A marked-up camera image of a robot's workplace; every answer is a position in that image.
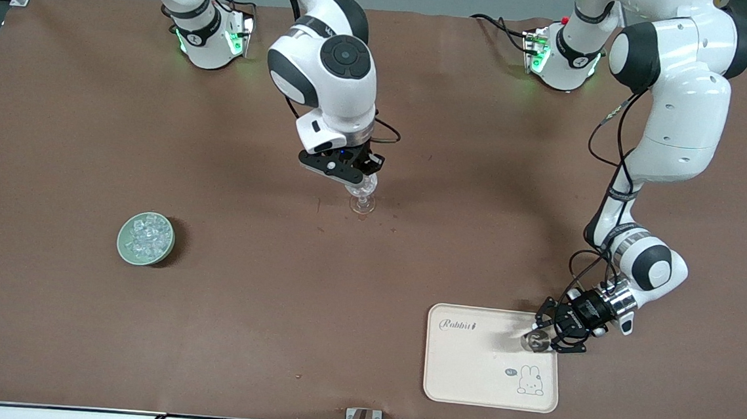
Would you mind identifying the pile of clear ice cubes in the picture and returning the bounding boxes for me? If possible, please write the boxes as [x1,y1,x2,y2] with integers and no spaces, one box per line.
[123,214,174,264]

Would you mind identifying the clear stemmed wine glass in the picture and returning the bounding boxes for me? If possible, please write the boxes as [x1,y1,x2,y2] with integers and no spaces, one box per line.
[343,169,380,217]

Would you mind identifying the cream tray with rabbit print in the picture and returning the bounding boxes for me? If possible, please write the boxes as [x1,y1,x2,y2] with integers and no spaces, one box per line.
[421,302,565,415]

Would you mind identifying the brown table mat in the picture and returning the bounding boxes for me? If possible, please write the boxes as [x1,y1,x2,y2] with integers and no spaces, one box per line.
[0,0,747,419]

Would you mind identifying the green round bowl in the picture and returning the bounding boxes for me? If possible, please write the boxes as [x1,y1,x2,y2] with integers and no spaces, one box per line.
[115,210,178,268]

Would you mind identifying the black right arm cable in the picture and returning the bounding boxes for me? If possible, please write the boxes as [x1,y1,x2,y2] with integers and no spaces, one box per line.
[257,0,413,148]

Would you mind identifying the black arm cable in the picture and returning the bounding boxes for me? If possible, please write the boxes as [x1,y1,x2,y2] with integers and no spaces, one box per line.
[564,86,649,315]
[257,0,413,148]

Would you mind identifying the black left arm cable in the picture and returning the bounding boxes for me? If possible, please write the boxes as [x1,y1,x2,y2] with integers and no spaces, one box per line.
[564,86,649,315]

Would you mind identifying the black right base cable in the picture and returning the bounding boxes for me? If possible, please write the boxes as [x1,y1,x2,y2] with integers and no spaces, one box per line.
[203,0,258,18]

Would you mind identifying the black base cable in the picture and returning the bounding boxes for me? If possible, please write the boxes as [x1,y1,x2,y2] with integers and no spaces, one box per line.
[203,0,258,18]
[469,12,534,54]

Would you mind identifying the black left base cable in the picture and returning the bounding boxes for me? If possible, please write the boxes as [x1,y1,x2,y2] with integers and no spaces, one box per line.
[469,12,534,54]

